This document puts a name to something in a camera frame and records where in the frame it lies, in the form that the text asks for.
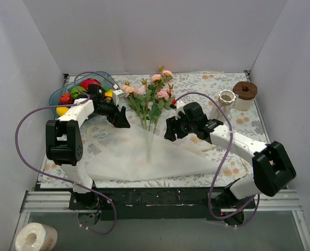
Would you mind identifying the white paper bouquet wrap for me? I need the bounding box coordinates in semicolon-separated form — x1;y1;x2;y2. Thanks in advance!
85;122;224;181

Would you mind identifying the pink artificial flower bouquet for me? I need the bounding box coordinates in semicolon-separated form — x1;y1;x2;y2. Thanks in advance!
121;66;175;132

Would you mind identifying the cream printed ribbon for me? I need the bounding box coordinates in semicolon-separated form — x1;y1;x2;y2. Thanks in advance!
85;124;251;173

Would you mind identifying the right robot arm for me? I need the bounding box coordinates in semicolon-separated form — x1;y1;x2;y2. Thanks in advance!
164;101;296;208

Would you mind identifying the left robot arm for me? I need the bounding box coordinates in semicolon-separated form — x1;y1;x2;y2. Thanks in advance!
46;84;130;209

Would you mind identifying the white ribbed ceramic vase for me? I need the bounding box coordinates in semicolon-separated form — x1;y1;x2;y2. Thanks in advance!
209;89;236;122

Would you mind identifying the yellow lemon back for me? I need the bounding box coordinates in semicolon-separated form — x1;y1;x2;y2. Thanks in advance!
104;89;113;102

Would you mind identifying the yellow lemon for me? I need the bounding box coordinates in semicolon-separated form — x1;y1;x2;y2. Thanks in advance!
104;89;113;102
56;106;69;117

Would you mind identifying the teal plastic fruit tray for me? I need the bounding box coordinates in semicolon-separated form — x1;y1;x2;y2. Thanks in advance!
49;71;120;106

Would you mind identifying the red dragon fruit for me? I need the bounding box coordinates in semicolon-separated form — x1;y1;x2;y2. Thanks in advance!
80;78;102;91

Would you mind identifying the green round fruit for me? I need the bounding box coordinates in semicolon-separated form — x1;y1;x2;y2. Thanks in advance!
70;86;87;99

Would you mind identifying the red apple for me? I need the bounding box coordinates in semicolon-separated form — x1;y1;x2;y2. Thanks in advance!
59;93;73;105

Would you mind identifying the yellow lemon front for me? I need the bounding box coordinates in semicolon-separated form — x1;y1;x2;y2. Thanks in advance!
56;106;69;117

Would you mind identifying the white cup brown lid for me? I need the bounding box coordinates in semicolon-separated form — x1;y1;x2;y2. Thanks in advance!
232;82;258;111

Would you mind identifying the white paper roll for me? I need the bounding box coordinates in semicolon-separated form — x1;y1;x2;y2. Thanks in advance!
15;222;58;251

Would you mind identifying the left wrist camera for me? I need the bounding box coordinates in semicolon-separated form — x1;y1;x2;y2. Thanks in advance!
112;89;125;106

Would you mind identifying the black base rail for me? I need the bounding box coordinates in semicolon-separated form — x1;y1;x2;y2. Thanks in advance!
69;187;249;221

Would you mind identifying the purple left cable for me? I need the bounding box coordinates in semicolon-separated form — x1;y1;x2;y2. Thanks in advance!
15;71;120;235

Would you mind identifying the aluminium frame rail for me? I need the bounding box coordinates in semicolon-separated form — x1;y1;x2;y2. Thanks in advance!
20;189;303;213

